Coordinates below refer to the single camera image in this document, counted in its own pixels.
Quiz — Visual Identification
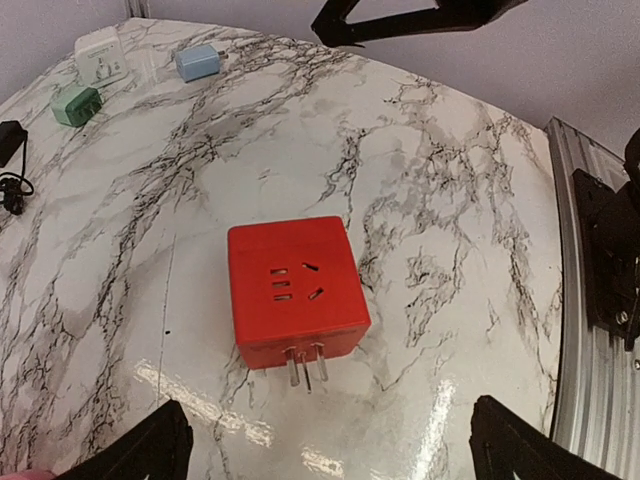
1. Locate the white travel adapter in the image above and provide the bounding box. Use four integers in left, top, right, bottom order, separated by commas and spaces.
74, 26, 129, 88

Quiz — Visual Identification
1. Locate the green plug adapter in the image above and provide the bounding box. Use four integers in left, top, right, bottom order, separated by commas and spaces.
50, 85, 103, 128

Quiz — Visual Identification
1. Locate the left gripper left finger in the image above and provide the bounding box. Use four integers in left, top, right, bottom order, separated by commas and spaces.
60, 400, 193, 480

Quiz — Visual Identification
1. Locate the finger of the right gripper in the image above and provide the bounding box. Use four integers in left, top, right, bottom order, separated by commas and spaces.
311, 0, 526, 48

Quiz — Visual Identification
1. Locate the light blue plug adapter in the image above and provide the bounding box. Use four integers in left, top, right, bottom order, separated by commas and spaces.
174, 44, 228, 83

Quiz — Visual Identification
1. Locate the red cube socket adapter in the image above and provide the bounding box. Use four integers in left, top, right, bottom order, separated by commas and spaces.
227, 216, 371, 387

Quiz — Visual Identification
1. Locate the front aluminium rail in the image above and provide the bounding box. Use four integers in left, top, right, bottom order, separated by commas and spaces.
545, 118, 639, 450

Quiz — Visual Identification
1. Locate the pink triangular power strip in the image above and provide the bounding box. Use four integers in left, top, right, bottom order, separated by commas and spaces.
0, 469, 56, 480

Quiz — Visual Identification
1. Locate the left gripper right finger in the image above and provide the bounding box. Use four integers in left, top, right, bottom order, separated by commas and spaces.
470, 395, 639, 479

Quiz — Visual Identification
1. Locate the right aluminium frame post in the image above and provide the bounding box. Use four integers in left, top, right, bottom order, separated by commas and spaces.
124, 0, 151, 19

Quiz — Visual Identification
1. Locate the black adapter with cable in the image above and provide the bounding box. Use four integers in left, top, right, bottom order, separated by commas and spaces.
1, 120, 35, 216

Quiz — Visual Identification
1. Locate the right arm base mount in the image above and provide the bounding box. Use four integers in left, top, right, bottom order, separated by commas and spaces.
572, 133, 639, 352

